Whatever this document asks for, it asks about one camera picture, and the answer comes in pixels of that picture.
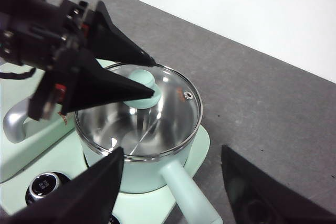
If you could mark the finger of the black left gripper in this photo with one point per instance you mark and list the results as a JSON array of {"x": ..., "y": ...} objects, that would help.
[
  {"x": 113, "y": 43},
  {"x": 99, "y": 87}
]

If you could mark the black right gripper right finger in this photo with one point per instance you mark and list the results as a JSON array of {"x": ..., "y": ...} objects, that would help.
[{"x": 262, "y": 200}]

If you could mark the mint green hinged grill cover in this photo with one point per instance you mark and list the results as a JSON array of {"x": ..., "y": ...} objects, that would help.
[{"x": 34, "y": 140}]

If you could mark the glass lid with green knob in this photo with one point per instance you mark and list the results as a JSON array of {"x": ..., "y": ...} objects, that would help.
[{"x": 141, "y": 78}]

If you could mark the mint green breakfast machine base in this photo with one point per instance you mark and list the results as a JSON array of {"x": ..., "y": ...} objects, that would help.
[{"x": 147, "y": 203}]

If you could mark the silver control knob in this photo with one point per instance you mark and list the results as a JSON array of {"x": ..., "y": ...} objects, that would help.
[{"x": 47, "y": 187}]

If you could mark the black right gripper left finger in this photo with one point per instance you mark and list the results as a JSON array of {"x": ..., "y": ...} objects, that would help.
[{"x": 78, "y": 203}]

